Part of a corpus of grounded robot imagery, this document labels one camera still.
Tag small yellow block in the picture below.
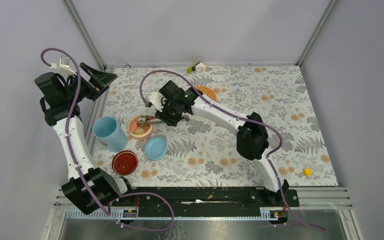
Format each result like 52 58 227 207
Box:
302 168 313 176

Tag green purple white toy block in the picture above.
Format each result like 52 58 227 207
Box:
186 61 206 74

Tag dark red lid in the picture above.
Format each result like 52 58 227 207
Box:
111 150 138 176

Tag woven bamboo plate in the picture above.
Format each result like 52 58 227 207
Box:
195 86 218 102

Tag pink lunch box bowl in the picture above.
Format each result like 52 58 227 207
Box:
128 115 155 140

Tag light blue lid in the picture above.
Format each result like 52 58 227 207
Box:
144 136 168 160

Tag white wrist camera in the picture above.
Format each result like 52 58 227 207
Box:
49 55 76 78
145 91 164 112

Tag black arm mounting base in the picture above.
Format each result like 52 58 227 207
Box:
112 184 300 218

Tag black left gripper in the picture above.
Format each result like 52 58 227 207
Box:
62 62 117 103

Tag metal serving tongs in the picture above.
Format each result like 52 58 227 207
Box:
138 115 190 127

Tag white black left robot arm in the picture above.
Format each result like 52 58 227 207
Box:
34 62 135 215

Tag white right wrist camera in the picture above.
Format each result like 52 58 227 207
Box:
145 91 164 112

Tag floral patterned table mat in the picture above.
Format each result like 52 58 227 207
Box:
102 66 338 187

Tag beige steamed bun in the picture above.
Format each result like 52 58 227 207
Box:
132 126 148 136

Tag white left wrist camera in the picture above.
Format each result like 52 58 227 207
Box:
49 55 76 78

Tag light blue cup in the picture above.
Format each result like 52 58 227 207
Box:
92 116 128 153

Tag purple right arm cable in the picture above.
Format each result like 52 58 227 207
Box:
139 69 327 232

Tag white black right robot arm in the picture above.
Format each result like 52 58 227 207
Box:
147 80 287 206

